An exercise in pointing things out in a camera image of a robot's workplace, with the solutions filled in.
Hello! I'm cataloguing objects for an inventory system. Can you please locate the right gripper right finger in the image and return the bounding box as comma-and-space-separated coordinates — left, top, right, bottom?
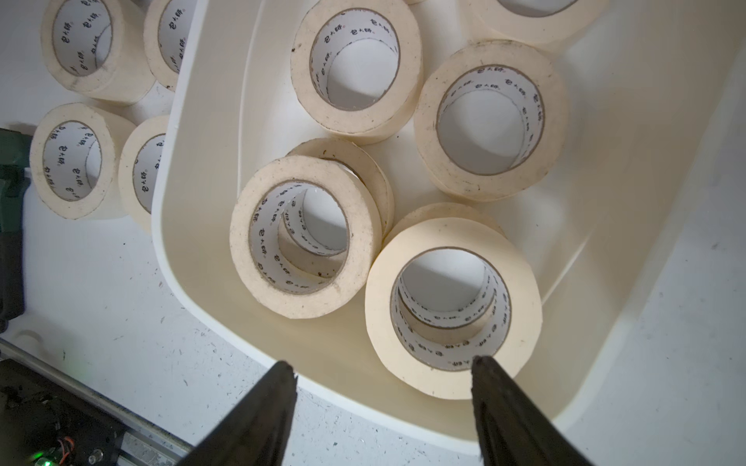
471, 356, 590, 466

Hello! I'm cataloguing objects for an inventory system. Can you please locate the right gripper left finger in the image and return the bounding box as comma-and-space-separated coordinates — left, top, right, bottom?
180, 361, 297, 466

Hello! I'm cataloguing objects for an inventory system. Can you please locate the masking tape roll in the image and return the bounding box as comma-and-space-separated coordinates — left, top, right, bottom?
365, 217, 543, 400
29, 103, 136, 221
144, 0, 197, 91
119, 115, 169, 235
229, 155, 383, 320
291, 0, 425, 146
287, 138, 396, 236
458, 0, 609, 49
41, 0, 155, 106
383, 202, 505, 247
414, 41, 569, 202

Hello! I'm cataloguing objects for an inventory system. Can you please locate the white plastic storage tray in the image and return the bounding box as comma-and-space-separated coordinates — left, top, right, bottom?
153, 1, 745, 454

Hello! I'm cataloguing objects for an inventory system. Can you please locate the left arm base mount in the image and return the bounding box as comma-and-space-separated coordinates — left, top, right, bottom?
1, 359, 125, 465

